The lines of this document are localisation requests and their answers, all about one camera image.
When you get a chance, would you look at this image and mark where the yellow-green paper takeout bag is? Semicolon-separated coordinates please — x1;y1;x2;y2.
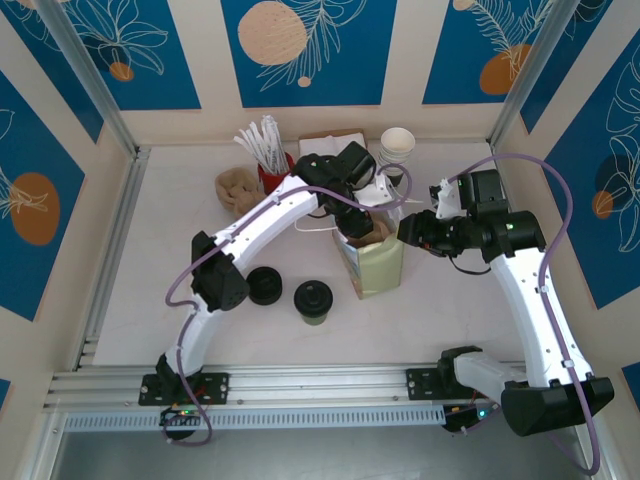
294;197;426;301

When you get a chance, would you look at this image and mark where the white paper napkin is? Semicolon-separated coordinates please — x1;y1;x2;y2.
298;133;354;157

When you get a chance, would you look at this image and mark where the brown cardboard napkin box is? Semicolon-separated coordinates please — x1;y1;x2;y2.
298;128;369;156

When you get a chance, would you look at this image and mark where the red straw holder cup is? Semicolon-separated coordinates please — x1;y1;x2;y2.
257;159;296;196

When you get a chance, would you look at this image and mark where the white wrapped straw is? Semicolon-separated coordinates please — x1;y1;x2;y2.
248;121;276;164
259;114;281;164
269;118;288;166
232;135;267;169
239;128;272;166

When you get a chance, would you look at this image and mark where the grey metal panel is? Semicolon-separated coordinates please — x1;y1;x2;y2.
47;427;601;480

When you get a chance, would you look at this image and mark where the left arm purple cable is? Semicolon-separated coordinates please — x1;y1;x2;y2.
164;167;414;446

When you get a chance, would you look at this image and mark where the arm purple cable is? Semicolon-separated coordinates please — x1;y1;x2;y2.
164;167;414;446
447;152;601;476

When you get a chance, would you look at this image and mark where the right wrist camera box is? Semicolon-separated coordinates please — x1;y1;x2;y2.
429;177;464;221

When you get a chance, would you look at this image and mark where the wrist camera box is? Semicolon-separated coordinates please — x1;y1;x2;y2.
429;177;464;221
357;174;396;209

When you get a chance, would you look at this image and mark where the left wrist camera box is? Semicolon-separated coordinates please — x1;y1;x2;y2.
357;174;396;209

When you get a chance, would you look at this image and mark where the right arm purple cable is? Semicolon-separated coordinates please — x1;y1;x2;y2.
447;152;601;476

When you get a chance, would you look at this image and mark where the blue floral wall panel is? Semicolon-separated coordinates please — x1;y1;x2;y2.
541;44;640;310
221;0;399;108
0;69;87;322
519;0;616;135
422;0;559;106
49;0;202;112
0;0;105;145

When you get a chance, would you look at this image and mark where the aluminium frame post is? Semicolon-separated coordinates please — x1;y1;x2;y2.
488;0;579;151
34;0;140;157

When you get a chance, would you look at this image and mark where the wide aluminium base rail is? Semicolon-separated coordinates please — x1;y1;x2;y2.
42;360;596;414

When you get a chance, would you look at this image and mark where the aluminium side rail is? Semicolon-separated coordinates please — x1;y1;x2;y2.
73;147;152;372

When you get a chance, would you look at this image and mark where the white slotted cable duct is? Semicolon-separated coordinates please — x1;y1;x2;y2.
62;404;449;432

